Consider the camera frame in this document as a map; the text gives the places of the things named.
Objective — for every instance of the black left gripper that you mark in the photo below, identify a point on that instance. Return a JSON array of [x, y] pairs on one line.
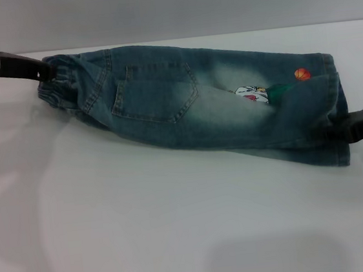
[[18, 67]]

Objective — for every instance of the blue denim shorts with cartoon print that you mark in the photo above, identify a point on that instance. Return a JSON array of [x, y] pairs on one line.
[[198, 108]]

